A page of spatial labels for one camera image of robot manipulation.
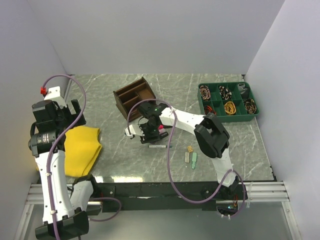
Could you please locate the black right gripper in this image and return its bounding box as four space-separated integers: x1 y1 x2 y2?
135 122 161 145

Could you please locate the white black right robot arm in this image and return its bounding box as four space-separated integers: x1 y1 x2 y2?
129 101 240 199

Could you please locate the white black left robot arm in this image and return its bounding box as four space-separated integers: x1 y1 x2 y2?
28 99 100 240

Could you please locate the green capped white marker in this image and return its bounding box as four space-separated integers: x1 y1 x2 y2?
148 144 173 149

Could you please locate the yellow folded cloth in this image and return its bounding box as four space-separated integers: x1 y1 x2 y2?
64 126 102 178

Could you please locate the brown wooden desk organizer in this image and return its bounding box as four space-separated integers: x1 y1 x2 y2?
113 77 156 121

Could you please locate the beige rectangular eraser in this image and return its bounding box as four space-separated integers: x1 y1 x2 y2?
184 152 190 163

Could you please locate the small tan eraser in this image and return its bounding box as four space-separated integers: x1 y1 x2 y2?
187 146 194 153

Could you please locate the light green clip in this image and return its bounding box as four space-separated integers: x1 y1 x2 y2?
191 152 198 170

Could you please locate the red black rolled band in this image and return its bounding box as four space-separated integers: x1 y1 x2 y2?
203 105 217 116

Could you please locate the pink black rolled band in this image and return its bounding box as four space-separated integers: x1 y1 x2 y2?
199 85 211 101

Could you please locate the yellow rolled band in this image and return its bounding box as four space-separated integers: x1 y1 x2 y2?
224 101 237 116

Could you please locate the black white rolled band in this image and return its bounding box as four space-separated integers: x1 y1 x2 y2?
218 85 232 100

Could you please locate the green compartment tray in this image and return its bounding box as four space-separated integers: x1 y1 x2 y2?
197 81 260 123

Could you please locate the grey crumpled item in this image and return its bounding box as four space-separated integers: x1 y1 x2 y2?
237 83 251 99

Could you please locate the brown black rolled band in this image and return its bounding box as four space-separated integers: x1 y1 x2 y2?
243 98 257 115

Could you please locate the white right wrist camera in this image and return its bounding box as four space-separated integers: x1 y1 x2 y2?
124 124 145 139

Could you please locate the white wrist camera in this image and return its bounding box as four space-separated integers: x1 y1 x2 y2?
40 86 67 109
124 124 145 139

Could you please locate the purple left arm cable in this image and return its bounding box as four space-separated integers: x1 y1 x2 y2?
42 74 123 240

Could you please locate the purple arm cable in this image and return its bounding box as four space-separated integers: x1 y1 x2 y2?
126 98 247 221
42 74 123 240

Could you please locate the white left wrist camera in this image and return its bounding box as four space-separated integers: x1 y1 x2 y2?
40 86 67 109

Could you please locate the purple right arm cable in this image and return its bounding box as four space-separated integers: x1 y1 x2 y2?
126 98 247 221

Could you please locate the black base frame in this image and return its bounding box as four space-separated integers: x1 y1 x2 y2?
88 181 248 215

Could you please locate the aluminium rail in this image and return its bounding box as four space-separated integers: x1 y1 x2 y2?
25 181 290 205

